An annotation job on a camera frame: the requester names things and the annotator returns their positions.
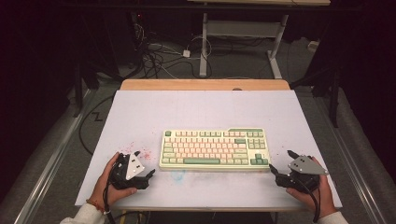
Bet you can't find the black metal stand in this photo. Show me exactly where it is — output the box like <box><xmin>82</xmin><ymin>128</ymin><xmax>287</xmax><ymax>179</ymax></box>
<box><xmin>290</xmin><ymin>62</ymin><xmax>342</xmax><ymax>129</ymax></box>
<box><xmin>73</xmin><ymin>59</ymin><xmax>101</xmax><ymax>118</ymax></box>

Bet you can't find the white metal frame desk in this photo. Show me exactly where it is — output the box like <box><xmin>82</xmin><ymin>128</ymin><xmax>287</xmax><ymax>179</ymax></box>
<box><xmin>186</xmin><ymin>0</ymin><xmax>332</xmax><ymax>79</ymax></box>

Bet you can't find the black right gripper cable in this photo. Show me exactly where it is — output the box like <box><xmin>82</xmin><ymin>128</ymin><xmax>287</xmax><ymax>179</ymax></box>
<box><xmin>293</xmin><ymin>176</ymin><xmax>321</xmax><ymax>224</ymax></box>

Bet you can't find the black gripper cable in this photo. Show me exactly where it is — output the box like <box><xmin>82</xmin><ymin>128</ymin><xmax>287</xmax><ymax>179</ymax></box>
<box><xmin>293</xmin><ymin>176</ymin><xmax>321</xmax><ymax>224</ymax></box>
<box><xmin>102</xmin><ymin>162</ymin><xmax>118</xmax><ymax>224</ymax></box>

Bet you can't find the aluminium floor rail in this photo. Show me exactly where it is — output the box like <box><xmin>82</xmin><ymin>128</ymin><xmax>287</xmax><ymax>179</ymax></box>
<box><xmin>13</xmin><ymin>90</ymin><xmax>94</xmax><ymax>224</ymax></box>
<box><xmin>314</xmin><ymin>90</ymin><xmax>388</xmax><ymax>224</ymax></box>

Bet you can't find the white table cover sheet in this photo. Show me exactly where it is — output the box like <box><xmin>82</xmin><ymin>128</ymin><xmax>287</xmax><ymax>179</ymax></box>
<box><xmin>75</xmin><ymin>90</ymin><xmax>344</xmax><ymax>210</ymax></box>

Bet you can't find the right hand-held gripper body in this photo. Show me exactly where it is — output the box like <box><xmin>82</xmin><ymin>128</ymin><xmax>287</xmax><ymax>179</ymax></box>
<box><xmin>275</xmin><ymin>154</ymin><xmax>330</xmax><ymax>193</ymax></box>

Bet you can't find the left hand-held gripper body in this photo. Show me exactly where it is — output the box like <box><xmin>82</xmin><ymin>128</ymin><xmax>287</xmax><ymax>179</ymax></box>
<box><xmin>108</xmin><ymin>151</ymin><xmax>150</xmax><ymax>191</ymax></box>

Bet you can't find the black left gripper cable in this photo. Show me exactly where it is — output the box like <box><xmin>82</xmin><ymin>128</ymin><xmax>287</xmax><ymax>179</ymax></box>
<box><xmin>102</xmin><ymin>162</ymin><xmax>118</xmax><ymax>224</ymax></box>

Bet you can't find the tangle of floor cables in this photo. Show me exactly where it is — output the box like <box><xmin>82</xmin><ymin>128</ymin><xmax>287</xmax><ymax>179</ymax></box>
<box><xmin>130</xmin><ymin>22</ymin><xmax>213</xmax><ymax>80</ymax></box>

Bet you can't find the person's left hand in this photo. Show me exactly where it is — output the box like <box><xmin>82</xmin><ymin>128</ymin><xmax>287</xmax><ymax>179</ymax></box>
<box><xmin>90</xmin><ymin>151</ymin><xmax>138</xmax><ymax>209</ymax></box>

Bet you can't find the black floor cable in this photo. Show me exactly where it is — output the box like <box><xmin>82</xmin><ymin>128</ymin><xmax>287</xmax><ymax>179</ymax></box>
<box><xmin>78</xmin><ymin>94</ymin><xmax>116</xmax><ymax>157</ymax></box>

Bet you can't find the person's right hand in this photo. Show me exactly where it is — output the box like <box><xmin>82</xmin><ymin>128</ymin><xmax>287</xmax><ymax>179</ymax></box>
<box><xmin>286</xmin><ymin>175</ymin><xmax>339</xmax><ymax>218</ymax></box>

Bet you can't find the green and cream keyboard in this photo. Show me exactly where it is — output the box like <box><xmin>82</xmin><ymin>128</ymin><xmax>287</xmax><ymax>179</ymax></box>
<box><xmin>159</xmin><ymin>127</ymin><xmax>272</xmax><ymax>173</ymax></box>

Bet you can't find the orange wrist bracelet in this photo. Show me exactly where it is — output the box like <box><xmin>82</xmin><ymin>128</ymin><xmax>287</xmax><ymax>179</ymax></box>
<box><xmin>85</xmin><ymin>199</ymin><xmax>106</xmax><ymax>215</ymax></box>

